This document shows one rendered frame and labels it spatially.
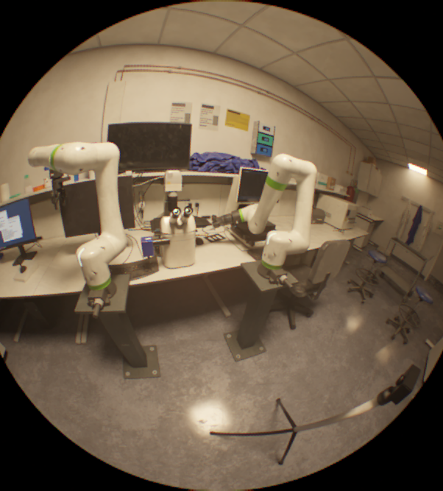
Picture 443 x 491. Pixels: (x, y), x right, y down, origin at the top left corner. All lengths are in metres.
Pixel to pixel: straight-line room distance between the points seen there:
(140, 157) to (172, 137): 0.31
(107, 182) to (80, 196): 0.47
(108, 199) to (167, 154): 0.84
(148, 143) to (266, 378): 2.08
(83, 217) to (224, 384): 1.51
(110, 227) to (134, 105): 1.31
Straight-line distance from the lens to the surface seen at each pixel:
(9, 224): 1.72
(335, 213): 2.74
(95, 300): 0.79
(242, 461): 1.40
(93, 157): 0.70
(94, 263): 0.74
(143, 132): 1.52
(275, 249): 0.87
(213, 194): 1.79
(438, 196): 6.08
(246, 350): 1.55
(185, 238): 0.94
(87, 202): 1.20
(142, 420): 1.41
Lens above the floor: 1.35
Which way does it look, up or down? 27 degrees down
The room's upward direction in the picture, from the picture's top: 6 degrees clockwise
